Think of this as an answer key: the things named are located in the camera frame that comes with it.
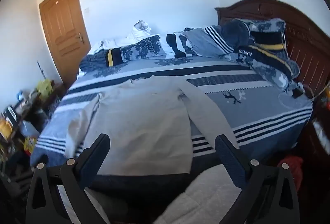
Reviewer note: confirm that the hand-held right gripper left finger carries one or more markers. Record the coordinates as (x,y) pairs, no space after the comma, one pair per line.
(96,159)

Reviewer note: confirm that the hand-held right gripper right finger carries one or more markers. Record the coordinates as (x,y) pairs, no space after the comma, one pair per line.
(229,159)

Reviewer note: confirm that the white long-sleeve shirt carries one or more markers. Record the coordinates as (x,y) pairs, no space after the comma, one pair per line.
(144,123)

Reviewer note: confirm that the grey quilted cushion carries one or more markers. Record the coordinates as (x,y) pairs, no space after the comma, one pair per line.
(206,195)

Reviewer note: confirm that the blue striped bed sheet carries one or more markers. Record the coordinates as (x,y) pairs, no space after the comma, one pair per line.
(257,108)

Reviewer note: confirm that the red cloth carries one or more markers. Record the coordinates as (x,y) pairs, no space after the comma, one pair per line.
(292,170)

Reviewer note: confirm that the cluttered dark side table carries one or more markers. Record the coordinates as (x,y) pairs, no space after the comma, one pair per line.
(31,113)

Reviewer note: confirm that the yellow-green toy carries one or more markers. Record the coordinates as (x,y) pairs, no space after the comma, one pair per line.
(44,88)

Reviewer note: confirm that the small black device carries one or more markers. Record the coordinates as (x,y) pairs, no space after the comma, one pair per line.
(297,92)

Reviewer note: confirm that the blue printed pillow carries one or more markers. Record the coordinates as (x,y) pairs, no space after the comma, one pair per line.
(265,30)
(270,64)

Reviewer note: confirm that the blue printed rolled quilt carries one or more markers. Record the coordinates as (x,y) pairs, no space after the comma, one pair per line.
(139,50)

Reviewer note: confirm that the blue striped folded quilt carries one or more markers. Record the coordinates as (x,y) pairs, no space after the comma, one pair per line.
(203,41)

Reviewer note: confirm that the white bedding pile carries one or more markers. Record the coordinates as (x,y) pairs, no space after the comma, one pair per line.
(136,33)

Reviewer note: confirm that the wooden door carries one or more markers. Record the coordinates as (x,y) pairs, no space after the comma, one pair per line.
(61,28)

